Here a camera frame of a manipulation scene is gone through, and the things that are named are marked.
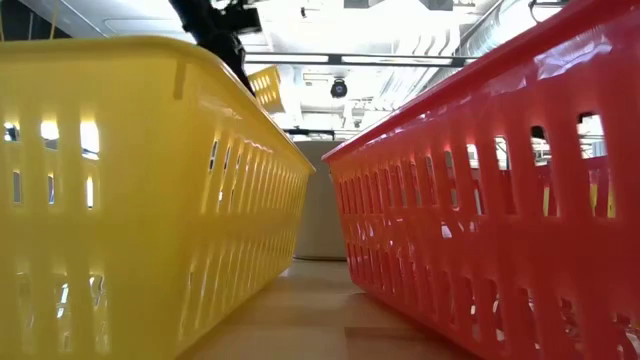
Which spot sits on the yellow slotted plastic basket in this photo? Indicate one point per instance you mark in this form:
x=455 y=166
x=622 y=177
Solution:
x=150 y=200
x=267 y=87

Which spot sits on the red slotted plastic basket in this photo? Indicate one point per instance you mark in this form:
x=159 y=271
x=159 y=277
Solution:
x=500 y=250

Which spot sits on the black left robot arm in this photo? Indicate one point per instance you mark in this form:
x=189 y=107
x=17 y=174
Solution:
x=200 y=20

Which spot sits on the black overhead light bar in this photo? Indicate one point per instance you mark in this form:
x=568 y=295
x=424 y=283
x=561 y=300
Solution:
x=335 y=59

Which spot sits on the black ceiling track fixture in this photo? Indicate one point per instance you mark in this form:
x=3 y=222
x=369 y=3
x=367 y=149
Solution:
x=555 y=2

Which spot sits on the black metal frame bar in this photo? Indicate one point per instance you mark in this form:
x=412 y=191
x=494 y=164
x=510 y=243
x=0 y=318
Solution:
x=310 y=133

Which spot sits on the silver ventilation duct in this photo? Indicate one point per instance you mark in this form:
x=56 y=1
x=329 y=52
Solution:
x=495 y=30

